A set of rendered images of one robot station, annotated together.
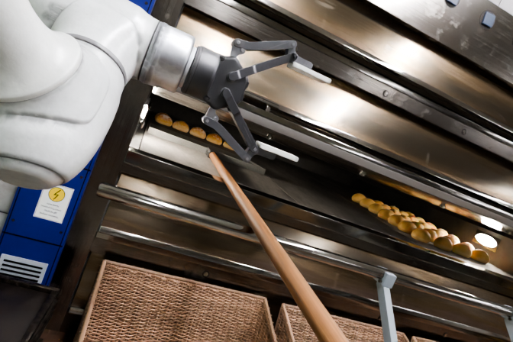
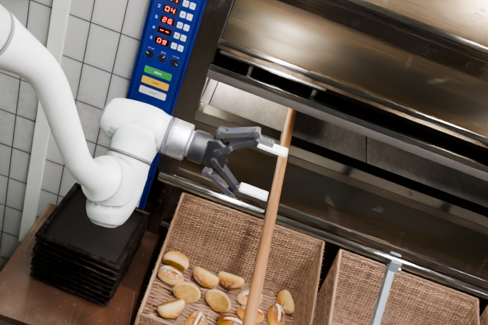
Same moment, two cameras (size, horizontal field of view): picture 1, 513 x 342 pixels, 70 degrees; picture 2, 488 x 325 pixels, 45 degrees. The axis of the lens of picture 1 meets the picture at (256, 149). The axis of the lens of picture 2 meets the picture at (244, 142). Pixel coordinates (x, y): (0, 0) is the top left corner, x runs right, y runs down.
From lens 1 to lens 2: 101 cm
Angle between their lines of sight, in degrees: 32
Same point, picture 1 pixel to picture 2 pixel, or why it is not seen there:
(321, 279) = (382, 235)
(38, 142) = (107, 217)
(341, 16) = not seen: outside the picture
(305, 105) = (366, 78)
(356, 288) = (423, 249)
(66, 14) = (117, 135)
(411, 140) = not seen: outside the picture
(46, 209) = not seen: hidden behind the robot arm
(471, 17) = not seen: outside the picture
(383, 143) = (462, 117)
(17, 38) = (94, 184)
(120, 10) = (144, 126)
